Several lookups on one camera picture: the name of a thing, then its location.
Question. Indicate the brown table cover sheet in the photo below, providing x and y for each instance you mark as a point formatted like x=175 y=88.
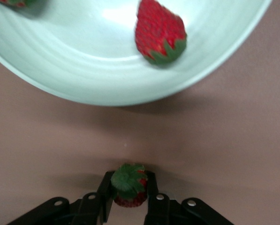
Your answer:
x=200 y=140

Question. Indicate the pale green plate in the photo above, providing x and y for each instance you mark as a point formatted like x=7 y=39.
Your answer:
x=83 y=58

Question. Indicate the red strawberry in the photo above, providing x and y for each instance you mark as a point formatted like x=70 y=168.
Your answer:
x=128 y=180
x=15 y=2
x=158 y=30

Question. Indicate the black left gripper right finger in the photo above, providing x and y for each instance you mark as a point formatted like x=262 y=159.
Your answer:
x=168 y=213

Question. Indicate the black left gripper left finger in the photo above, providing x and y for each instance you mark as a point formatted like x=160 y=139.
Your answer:
x=83 y=211

